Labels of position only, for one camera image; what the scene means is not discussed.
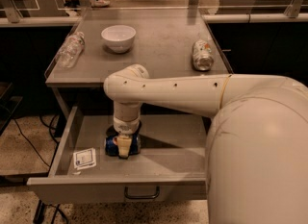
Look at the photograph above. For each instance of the black drawer handle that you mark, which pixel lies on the black drawer handle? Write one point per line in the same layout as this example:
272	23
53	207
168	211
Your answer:
141	193

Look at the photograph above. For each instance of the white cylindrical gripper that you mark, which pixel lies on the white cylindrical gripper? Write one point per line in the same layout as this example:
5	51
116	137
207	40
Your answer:
125	127

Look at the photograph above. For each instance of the silver crushed soda can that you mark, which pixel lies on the silver crushed soda can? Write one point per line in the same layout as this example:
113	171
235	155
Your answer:
202	58

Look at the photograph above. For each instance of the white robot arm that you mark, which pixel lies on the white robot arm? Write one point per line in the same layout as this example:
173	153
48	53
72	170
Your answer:
257	146

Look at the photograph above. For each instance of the white tag sticker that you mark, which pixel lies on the white tag sticker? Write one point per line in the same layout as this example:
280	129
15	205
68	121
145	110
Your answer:
84	159

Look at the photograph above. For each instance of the white horizontal rail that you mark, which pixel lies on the white horizontal rail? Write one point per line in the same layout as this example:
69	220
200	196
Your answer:
254	18

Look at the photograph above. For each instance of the blue pepsi can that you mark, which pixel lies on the blue pepsi can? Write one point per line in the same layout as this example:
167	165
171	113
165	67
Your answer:
111	147

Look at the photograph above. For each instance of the clear plastic water bottle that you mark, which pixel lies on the clear plastic water bottle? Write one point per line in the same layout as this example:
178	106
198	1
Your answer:
70	50

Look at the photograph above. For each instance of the grey metal counter cabinet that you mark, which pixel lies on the grey metal counter cabinet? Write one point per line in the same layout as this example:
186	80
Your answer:
163	45

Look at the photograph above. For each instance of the grey metal open drawer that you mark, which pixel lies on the grey metal open drawer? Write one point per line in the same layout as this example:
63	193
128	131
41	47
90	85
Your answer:
172	158

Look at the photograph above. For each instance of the white ceramic bowl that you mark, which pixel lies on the white ceramic bowl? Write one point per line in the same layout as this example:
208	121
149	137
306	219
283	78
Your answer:
118	38

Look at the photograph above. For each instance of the person white sneaker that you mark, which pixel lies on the person white sneaker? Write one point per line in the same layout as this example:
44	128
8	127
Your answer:
100	3

